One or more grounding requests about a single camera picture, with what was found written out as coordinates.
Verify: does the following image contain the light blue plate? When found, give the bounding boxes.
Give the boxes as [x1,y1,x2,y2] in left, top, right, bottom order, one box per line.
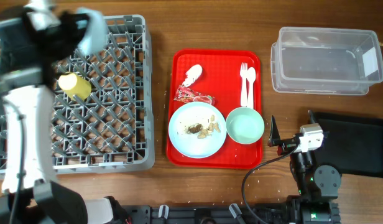
[168,102,227,159]

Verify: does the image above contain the light blue bowl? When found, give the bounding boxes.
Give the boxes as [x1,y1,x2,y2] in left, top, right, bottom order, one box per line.
[76,7,108,55]

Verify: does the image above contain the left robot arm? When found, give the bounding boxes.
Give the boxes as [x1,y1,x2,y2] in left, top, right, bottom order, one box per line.
[0,1,169,223]

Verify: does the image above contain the black cable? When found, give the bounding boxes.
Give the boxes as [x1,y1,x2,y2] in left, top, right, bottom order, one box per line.
[241,144,301,224]

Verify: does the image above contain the clear plastic bin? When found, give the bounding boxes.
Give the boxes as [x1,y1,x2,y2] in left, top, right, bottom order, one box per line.
[270,27,383,95]

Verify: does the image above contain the mint green bowl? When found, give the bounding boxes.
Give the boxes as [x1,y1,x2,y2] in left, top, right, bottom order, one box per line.
[226,107,265,145]

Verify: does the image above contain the white plastic spoon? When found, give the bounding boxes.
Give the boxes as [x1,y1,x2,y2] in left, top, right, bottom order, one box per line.
[247,67,256,109]

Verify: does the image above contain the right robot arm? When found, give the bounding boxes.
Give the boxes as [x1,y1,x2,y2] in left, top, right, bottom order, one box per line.
[268,118,341,224]

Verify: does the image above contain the black tray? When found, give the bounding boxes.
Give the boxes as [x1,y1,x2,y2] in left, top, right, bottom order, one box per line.
[314,112,383,178]

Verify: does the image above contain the grey dishwasher rack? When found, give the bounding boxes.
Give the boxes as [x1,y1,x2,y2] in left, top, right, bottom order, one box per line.
[0,14,155,190]

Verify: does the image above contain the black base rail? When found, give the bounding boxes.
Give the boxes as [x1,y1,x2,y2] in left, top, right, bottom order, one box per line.
[116,203,340,224]

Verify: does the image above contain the white plastic fork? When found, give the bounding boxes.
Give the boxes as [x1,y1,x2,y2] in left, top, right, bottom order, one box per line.
[240,62,248,107]

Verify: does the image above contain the red snack wrapper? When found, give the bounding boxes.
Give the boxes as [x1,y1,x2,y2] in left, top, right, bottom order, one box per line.
[174,85,216,105]

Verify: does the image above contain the food scraps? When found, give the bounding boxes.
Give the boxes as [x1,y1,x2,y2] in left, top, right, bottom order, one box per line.
[185,114,221,139]

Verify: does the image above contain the yellow plastic cup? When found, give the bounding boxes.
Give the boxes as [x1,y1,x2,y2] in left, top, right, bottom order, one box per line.
[58,73,91,100]

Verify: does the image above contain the crumpled white napkin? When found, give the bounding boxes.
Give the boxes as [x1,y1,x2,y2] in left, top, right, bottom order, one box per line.
[182,64,203,87]

